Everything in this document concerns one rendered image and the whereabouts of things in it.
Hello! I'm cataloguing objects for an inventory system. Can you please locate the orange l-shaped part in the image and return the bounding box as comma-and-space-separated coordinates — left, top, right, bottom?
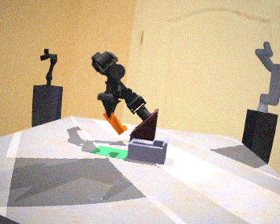
103, 112, 128, 135

